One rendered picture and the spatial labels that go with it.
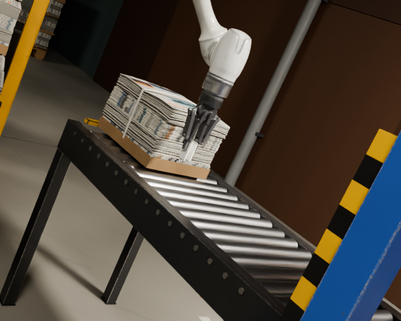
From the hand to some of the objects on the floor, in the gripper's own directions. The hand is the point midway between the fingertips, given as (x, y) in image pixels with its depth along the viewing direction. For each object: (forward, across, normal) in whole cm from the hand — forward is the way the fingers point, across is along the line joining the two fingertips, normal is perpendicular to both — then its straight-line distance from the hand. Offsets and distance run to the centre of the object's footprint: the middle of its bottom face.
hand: (188, 150), depth 184 cm
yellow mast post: (+93, -33, -220) cm, 241 cm away
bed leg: (+93, +14, -48) cm, 105 cm away
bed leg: (+93, -36, -48) cm, 111 cm away
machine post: (+93, +32, +88) cm, 132 cm away
